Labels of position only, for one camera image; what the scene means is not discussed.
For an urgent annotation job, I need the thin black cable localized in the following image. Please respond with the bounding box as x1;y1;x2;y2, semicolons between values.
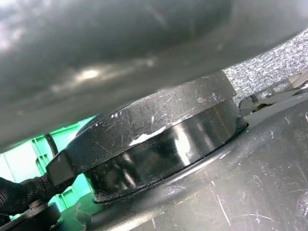
45;134;60;157

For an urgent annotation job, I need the green plastic crate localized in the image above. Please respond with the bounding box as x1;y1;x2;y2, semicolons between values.
0;116;97;213

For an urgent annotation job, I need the black scratched robot shell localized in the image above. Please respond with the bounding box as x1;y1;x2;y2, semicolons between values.
75;92;308;231

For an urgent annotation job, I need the black round joint disc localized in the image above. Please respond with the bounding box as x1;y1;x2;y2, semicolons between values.
45;70;248;204

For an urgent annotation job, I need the black round bolted mount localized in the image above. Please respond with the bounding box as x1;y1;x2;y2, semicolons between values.
0;199;62;231

